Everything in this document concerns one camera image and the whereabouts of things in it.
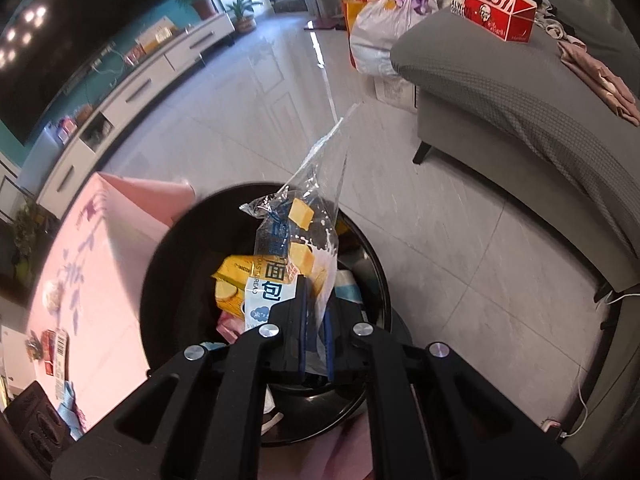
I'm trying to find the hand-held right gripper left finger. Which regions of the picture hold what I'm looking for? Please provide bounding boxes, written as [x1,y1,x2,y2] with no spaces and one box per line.
[50,275,312,480]

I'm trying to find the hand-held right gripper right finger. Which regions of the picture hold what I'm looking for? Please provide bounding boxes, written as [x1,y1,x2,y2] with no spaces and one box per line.
[322,299,582,480]

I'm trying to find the white blue medicine box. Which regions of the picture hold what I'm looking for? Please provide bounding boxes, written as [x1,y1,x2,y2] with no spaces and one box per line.
[51,326,70,392]

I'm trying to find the clear blue bread bag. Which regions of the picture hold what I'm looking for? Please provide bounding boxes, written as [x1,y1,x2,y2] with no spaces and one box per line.
[239,102,361,376]

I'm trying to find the yellow snack bag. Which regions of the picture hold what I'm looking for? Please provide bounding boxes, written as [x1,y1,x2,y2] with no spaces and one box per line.
[211,255,261,316]

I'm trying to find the small red box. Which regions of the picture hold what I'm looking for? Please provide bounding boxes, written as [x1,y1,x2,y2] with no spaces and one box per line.
[41,329,57,376]

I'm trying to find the black trash bin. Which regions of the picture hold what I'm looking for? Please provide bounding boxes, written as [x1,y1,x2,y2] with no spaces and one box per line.
[140,182,416,448]

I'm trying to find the pink fleece clothing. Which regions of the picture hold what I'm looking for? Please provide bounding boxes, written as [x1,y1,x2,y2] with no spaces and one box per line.
[320,425,373,480]

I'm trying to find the bushy potted plant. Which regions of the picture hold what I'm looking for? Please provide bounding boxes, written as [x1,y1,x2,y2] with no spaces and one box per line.
[10,199,57,291]

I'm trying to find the white charger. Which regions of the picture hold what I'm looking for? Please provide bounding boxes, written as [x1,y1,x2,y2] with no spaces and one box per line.
[542,417,568,442]

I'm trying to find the white television cabinet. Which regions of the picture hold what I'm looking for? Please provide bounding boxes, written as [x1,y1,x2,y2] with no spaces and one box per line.
[35,12,237,206]

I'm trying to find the grey sofa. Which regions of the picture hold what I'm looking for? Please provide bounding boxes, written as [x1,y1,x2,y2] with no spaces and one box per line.
[390,0,640,293]

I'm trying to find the dark red floor mat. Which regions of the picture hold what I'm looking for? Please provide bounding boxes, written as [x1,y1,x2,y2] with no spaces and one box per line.
[305,16,347,32]

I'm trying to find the large white plastic bag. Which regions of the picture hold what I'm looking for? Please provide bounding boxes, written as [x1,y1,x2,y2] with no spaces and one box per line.
[349,0,441,78]

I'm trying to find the low potted plant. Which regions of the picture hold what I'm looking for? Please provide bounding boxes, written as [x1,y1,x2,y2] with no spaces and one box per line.
[225,0,264,36]

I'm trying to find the orange tote bag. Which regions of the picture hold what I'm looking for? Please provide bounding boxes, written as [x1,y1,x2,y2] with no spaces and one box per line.
[341,0,388,68]

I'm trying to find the white yellow desk calendar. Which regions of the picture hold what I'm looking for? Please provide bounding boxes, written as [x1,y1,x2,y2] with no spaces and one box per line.
[135,15,176,53]

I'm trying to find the black television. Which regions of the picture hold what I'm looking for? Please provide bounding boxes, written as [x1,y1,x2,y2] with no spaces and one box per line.
[0,0,181,148]

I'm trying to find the pink folded clothes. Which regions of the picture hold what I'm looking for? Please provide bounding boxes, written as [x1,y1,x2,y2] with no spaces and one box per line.
[557,40,640,128]

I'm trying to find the red white cardboard box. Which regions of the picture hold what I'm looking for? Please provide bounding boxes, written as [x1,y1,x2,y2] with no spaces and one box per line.
[450,0,538,43]

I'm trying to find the black white clothes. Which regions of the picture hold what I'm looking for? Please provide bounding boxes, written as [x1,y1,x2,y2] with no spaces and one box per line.
[530,0,576,41]

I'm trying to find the white cable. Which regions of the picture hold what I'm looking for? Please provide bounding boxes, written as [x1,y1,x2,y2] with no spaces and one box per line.
[562,285,640,438]

